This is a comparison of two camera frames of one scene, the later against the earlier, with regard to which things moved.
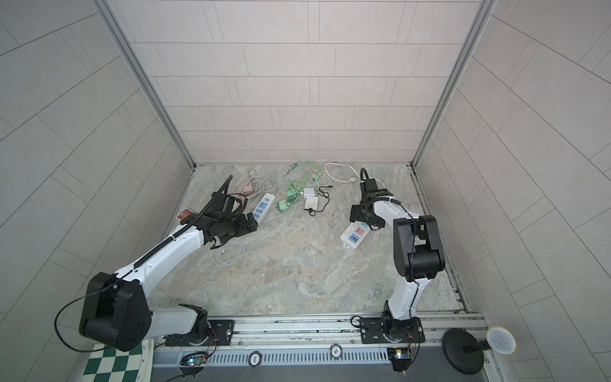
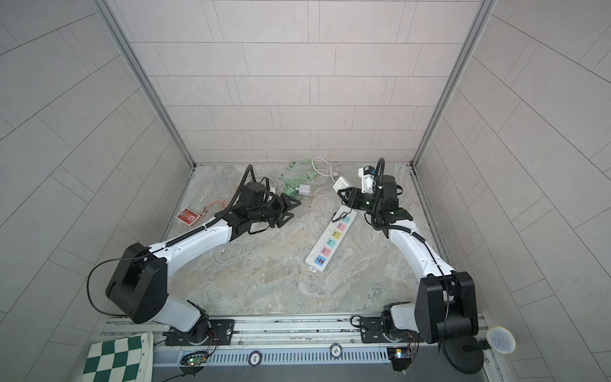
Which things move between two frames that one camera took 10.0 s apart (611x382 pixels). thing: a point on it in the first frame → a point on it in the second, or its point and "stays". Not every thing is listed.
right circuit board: (400, 356) stays
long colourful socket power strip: (355, 235) → (325, 247)
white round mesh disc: (501, 340) stays
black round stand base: (463, 350) stays
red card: (184, 213) stays
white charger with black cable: (315, 201) → (341, 183)
